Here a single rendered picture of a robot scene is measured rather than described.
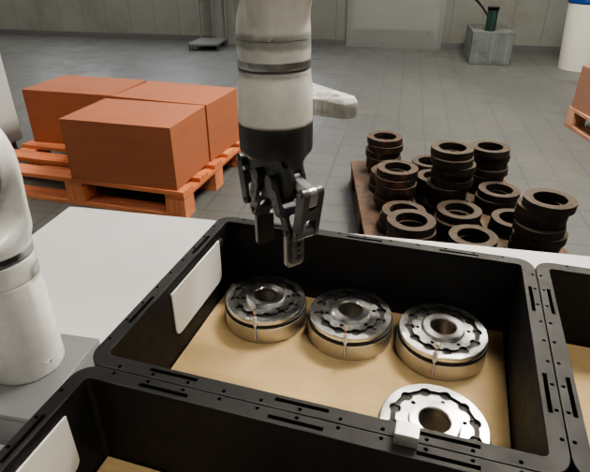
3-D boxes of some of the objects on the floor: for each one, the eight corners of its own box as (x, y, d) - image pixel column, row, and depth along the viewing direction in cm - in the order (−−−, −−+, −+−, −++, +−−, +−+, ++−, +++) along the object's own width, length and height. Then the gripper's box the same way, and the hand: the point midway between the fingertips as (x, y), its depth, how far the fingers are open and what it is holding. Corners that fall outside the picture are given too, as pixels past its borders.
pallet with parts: (494, 184, 309) (510, 110, 287) (585, 317, 199) (622, 213, 176) (348, 182, 314) (353, 108, 291) (359, 308, 203) (366, 205, 181)
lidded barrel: (619, 75, 575) (641, 1, 538) (558, 72, 586) (576, 0, 549) (602, 64, 628) (622, -4, 591) (547, 62, 639) (562, -5, 602)
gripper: (208, 102, 55) (219, 235, 63) (285, 140, 44) (287, 295, 52) (268, 92, 58) (272, 219, 66) (352, 125, 47) (345, 272, 55)
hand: (278, 241), depth 58 cm, fingers open, 5 cm apart
